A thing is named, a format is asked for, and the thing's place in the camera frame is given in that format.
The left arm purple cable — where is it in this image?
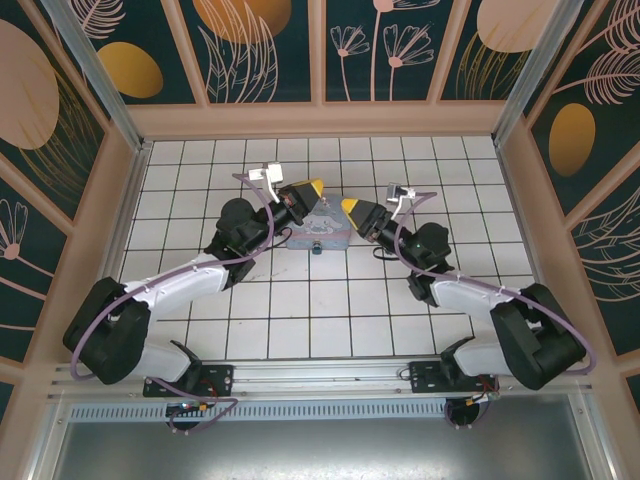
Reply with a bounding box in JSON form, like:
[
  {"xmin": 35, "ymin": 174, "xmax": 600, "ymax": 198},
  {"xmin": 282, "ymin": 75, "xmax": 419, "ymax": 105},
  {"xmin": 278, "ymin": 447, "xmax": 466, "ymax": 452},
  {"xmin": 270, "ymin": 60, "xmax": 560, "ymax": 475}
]
[{"xmin": 69, "ymin": 171, "xmax": 281, "ymax": 436}]

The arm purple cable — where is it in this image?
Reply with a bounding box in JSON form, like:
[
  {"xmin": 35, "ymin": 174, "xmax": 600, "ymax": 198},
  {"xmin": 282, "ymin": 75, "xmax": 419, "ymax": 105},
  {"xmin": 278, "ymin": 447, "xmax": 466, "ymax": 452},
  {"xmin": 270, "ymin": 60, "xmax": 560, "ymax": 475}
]
[
  {"xmin": 392, "ymin": 191, "xmax": 599, "ymax": 431},
  {"xmin": 69, "ymin": 171, "xmax": 281, "ymax": 436}
]

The slotted grey cable duct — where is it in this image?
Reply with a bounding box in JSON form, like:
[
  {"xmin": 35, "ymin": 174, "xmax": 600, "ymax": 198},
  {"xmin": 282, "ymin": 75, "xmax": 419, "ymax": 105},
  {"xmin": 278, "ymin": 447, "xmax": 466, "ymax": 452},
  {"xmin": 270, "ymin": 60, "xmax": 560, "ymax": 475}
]
[{"xmin": 67, "ymin": 402, "xmax": 501, "ymax": 424}]

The grey sheet metal panel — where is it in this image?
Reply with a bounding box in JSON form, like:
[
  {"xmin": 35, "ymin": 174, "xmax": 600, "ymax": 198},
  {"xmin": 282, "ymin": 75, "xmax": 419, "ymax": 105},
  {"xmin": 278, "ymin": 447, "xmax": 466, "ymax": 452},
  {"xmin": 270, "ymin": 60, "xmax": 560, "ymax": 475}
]
[{"xmin": 49, "ymin": 419, "xmax": 596, "ymax": 480}]

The light blue patterned pouch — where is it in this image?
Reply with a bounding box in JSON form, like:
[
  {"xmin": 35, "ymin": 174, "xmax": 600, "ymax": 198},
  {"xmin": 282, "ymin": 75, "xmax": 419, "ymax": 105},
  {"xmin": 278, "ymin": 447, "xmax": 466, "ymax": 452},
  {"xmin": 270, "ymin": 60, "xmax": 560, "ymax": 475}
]
[{"xmin": 285, "ymin": 195, "xmax": 352, "ymax": 251}]

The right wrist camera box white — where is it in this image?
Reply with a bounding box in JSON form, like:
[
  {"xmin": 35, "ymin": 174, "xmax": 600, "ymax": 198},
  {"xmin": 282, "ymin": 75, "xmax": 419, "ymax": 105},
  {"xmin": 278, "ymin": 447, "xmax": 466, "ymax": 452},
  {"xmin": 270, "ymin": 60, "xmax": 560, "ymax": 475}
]
[{"xmin": 384, "ymin": 181, "xmax": 419, "ymax": 217}]

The aluminium profile rail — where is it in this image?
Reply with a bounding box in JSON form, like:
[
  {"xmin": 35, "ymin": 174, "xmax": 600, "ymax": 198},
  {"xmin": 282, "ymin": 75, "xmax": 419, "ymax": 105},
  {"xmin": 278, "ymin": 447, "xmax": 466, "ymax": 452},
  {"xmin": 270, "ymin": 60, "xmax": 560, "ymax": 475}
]
[{"xmin": 47, "ymin": 352, "xmax": 599, "ymax": 401}]

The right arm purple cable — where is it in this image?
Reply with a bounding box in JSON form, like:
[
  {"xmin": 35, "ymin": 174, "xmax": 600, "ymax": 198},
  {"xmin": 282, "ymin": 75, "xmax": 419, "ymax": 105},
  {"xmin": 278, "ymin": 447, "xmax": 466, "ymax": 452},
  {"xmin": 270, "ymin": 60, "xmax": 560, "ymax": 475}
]
[{"xmin": 392, "ymin": 191, "xmax": 599, "ymax": 431}]

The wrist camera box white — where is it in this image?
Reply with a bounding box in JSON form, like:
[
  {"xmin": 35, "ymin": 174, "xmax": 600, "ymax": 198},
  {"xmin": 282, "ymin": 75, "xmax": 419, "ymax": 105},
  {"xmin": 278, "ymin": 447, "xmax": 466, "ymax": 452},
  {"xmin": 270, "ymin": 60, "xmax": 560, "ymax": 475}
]
[
  {"xmin": 247, "ymin": 160, "xmax": 284, "ymax": 201},
  {"xmin": 384, "ymin": 181, "xmax": 419, "ymax": 217}
]

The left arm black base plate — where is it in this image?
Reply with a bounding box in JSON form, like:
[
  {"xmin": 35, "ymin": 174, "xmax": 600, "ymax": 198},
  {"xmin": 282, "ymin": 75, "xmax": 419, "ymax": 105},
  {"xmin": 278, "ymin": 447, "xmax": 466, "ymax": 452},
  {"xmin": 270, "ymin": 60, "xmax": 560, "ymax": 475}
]
[{"xmin": 143, "ymin": 363, "xmax": 236, "ymax": 399}]

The aluminium frame post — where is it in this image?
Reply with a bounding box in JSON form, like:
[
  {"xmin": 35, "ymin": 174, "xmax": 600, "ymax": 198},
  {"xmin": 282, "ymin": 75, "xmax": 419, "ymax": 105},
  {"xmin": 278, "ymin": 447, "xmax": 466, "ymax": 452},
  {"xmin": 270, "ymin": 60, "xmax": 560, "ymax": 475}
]
[
  {"xmin": 39, "ymin": 0, "xmax": 154, "ymax": 154},
  {"xmin": 491, "ymin": 0, "xmax": 599, "ymax": 149}
]

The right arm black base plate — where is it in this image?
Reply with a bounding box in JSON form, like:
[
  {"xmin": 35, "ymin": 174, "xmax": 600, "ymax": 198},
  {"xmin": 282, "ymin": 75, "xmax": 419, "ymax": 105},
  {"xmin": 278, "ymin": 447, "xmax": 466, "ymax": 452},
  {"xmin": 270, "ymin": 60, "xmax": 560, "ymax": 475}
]
[{"xmin": 408, "ymin": 359, "xmax": 501, "ymax": 396}]

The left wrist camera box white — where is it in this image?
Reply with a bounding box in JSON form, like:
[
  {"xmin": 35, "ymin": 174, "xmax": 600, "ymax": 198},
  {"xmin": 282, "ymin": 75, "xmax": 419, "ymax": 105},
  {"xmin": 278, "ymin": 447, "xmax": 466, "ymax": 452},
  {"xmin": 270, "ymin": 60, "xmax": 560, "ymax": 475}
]
[{"xmin": 247, "ymin": 160, "xmax": 284, "ymax": 201}]

